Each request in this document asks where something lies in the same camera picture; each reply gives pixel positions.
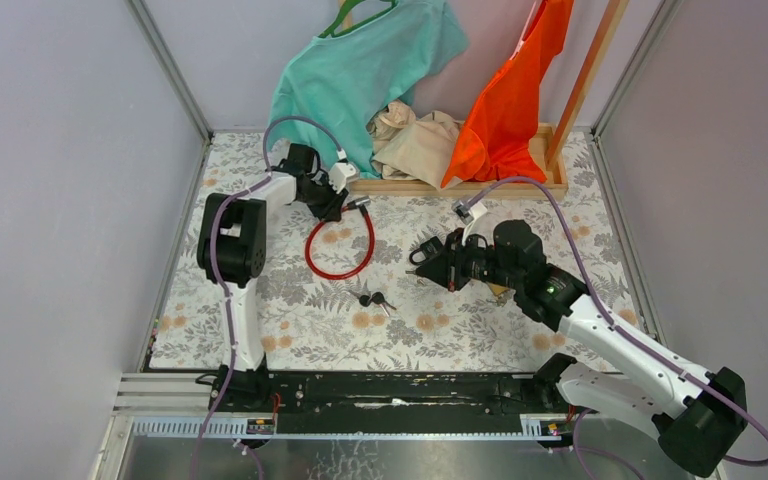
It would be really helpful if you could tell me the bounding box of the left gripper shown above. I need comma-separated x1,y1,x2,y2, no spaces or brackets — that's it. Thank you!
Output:
296,173,346,224

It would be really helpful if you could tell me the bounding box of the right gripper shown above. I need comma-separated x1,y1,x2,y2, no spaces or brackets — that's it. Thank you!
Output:
416,227,521,292

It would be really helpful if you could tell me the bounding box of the red cable lock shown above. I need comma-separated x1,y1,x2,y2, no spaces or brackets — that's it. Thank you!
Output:
304,196,376,281

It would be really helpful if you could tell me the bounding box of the brass padlock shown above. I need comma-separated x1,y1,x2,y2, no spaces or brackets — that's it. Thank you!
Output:
488,284,514,306

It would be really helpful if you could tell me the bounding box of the black-headed key pair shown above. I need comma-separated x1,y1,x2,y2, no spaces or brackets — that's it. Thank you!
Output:
350,291,397,316

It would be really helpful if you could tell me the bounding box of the small brass key pair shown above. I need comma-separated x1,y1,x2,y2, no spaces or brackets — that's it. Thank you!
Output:
405,269,423,284

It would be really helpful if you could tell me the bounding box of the black padlock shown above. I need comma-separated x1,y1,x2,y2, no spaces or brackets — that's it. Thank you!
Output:
408,237,443,266

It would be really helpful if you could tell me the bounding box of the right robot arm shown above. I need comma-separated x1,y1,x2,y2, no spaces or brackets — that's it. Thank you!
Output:
409,220,748,477

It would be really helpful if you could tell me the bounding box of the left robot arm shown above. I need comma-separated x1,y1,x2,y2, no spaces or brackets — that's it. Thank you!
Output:
197,144,359,411

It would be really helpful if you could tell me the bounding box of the beige cloth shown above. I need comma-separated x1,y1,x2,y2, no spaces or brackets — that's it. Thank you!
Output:
366,100,463,191

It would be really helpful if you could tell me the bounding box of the teal t-shirt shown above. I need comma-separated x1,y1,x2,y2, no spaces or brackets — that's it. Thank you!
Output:
267,1,469,179

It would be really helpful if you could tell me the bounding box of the orange t-shirt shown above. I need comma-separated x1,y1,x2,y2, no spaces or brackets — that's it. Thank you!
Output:
439,0,574,188

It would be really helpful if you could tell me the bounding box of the wooden rack base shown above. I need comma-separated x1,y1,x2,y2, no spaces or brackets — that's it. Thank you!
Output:
348,123,569,202

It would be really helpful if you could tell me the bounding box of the green hanger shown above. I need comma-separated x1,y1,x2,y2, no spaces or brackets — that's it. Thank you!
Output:
318,0,399,39

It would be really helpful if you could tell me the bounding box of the wooden rack pole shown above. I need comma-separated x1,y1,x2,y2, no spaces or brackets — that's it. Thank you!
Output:
544,0,629,173

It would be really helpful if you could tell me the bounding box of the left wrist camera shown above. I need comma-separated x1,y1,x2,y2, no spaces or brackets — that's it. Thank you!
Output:
328,160,360,194

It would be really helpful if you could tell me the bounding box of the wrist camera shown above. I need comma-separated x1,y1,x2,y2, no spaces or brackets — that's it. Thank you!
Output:
328,160,360,194
453,200,488,246

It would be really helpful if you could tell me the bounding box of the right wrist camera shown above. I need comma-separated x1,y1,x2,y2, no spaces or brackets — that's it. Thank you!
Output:
453,200,488,246

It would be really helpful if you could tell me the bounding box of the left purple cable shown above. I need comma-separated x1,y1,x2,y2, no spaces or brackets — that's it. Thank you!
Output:
188,115,349,480

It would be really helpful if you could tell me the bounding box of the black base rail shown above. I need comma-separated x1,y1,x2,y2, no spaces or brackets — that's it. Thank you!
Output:
208,369,601,437

